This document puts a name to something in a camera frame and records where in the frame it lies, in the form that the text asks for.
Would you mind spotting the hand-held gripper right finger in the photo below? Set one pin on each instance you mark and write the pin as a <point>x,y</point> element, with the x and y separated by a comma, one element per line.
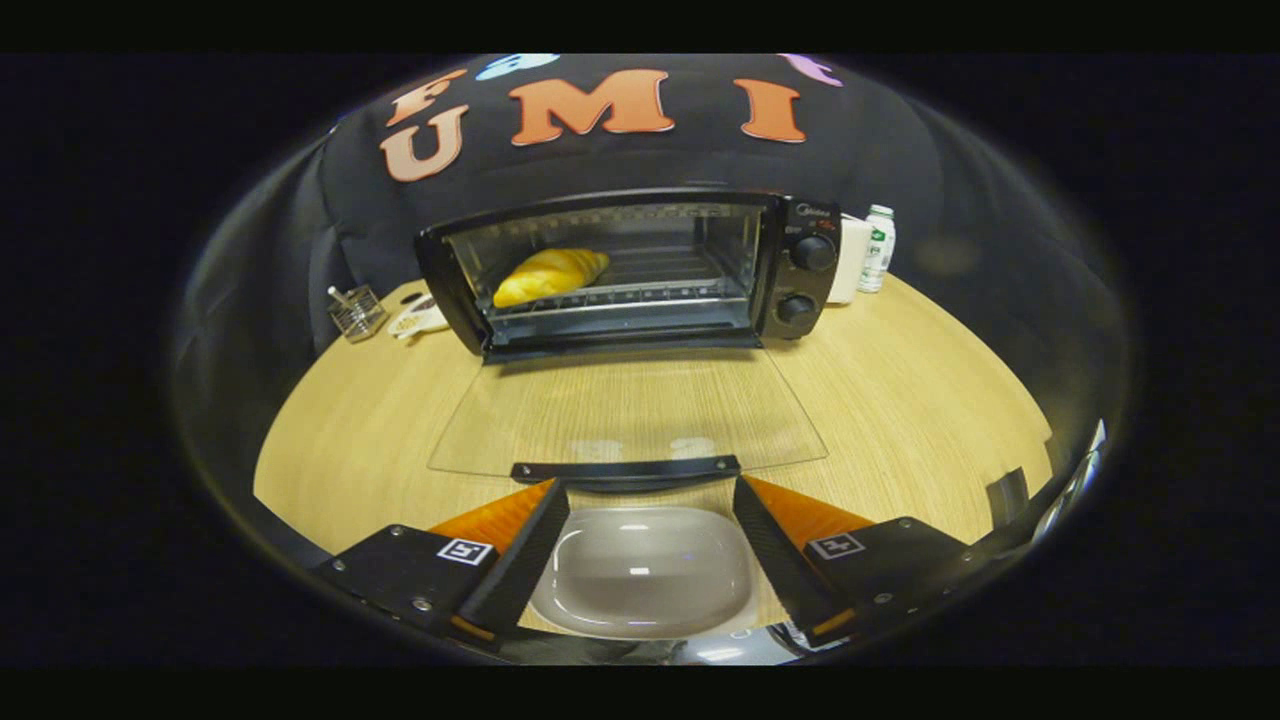
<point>775,560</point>

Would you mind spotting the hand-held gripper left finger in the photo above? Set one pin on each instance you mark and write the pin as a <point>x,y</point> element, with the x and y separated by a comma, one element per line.
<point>520,570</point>

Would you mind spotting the glass toaster oven door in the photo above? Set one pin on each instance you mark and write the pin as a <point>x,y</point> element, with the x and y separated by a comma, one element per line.
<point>625,470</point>

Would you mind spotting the black toaster oven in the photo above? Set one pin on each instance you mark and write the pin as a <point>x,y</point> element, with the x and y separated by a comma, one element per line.
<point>810,275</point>

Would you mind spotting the golden croissant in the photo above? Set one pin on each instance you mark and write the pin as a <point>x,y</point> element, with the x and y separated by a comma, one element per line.
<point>545,277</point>

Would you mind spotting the white pop-up toaster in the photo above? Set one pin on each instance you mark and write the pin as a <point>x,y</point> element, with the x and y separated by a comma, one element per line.
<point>850,260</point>

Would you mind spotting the white plate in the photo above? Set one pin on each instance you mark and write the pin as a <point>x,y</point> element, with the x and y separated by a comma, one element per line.
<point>640,580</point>

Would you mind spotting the black table clamp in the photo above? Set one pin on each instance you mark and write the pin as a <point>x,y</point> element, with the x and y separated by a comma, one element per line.
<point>1008,495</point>

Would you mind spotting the small white green-label bottle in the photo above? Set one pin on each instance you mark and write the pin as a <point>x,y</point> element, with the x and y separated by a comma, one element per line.
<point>878,250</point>

